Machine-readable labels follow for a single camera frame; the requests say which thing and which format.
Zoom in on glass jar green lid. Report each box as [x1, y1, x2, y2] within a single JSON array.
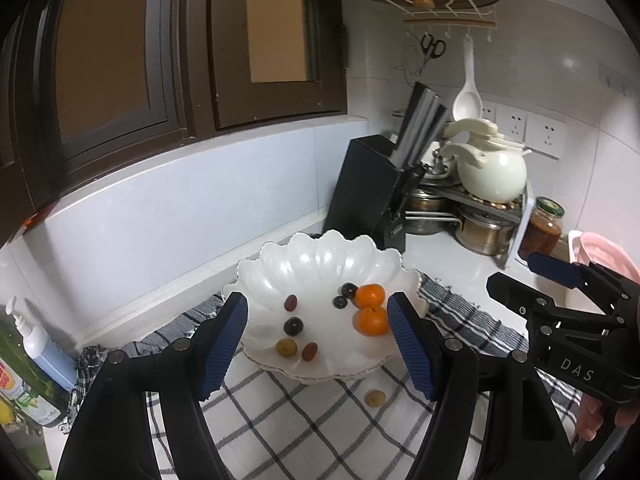
[[519, 196, 566, 261]]

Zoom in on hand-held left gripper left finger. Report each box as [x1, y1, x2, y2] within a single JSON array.
[[56, 291, 250, 480]]

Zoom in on person's right hand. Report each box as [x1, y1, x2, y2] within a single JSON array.
[[575, 392, 640, 443]]

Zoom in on white ceramic kettle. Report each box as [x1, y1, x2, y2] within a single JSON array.
[[434, 117, 532, 205]]

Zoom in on checkered kitchen cloth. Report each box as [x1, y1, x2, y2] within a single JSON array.
[[60, 272, 591, 480]]

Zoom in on steel pot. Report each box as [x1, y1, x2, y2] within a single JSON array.
[[454, 210, 516, 257], [406, 187, 453, 235]]

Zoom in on stainless steel pots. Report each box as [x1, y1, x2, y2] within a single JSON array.
[[405, 182, 536, 271]]

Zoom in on mandarin orange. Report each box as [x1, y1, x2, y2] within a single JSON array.
[[354, 283, 387, 310], [353, 306, 391, 337]]

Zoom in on dark brown window frame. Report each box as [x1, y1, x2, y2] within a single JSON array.
[[0, 0, 348, 241]]

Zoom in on small hanging scissors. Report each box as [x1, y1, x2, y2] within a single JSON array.
[[420, 32, 447, 73]]

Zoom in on black knife block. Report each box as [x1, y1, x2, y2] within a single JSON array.
[[324, 135, 426, 253]]

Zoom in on steel handled knife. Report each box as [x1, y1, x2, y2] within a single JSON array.
[[395, 81, 430, 161], [405, 95, 443, 166], [415, 105, 451, 168]]

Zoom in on green dish soap bottle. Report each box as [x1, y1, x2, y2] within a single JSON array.
[[0, 320, 71, 428]]

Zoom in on white pump bottle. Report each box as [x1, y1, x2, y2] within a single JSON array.
[[5, 296, 76, 391]]

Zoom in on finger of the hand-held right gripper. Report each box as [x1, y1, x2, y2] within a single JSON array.
[[527, 252, 640, 307], [486, 271, 607, 332]]

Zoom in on white scalloped plate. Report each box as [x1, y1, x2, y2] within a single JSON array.
[[221, 229, 428, 386]]

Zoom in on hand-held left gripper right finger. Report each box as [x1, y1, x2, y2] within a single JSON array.
[[386, 291, 581, 480]]

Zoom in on pink plastic bowl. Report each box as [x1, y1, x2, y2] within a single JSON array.
[[567, 230, 640, 286]]

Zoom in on white plastic ladle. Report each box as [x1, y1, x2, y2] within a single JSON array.
[[451, 35, 482, 122]]

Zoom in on steel pot lid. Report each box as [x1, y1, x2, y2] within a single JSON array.
[[422, 147, 461, 181]]

